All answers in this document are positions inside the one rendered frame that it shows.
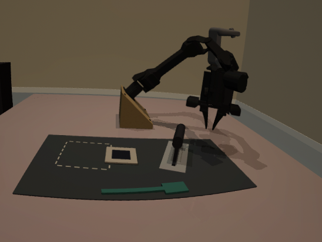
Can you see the beige square tile with black center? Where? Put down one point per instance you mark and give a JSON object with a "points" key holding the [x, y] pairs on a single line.
{"points": [[121, 155]]}

